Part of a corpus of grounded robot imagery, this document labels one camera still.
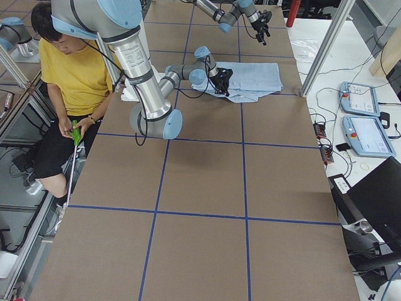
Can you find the person in yellow shirt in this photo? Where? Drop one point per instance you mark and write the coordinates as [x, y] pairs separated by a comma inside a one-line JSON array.
[[79, 87]]

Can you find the blue teach pendant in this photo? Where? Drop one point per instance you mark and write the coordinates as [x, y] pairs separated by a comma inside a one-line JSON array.
[[366, 136], [359, 99]]

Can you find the black monitor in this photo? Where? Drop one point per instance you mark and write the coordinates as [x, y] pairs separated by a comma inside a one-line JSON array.
[[375, 198]]

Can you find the light blue button shirt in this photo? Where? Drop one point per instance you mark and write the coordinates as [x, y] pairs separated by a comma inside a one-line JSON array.
[[250, 81]]

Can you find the lower blue teach pendant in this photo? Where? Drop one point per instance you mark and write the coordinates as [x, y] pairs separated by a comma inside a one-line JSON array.
[[366, 136]]

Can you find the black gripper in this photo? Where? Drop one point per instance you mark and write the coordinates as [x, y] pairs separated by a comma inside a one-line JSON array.
[[259, 27], [220, 81]]

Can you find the upper blue teach pendant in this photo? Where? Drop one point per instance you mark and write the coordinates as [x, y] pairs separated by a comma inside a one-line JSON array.
[[359, 99]]

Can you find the red cylinder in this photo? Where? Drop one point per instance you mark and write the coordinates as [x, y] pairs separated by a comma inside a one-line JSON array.
[[295, 4]]

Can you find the black phone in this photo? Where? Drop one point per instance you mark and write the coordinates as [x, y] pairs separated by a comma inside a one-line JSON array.
[[343, 147]]

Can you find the clear plastic bag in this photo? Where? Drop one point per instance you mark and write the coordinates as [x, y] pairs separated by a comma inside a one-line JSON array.
[[305, 50]]

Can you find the aluminium frame post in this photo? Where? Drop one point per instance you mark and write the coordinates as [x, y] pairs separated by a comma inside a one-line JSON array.
[[328, 41]]

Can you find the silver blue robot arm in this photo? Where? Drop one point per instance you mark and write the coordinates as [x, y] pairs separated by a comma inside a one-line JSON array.
[[226, 20], [117, 23]]

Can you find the green handheld tool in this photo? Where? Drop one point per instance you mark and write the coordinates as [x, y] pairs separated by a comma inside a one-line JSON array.
[[75, 133]]

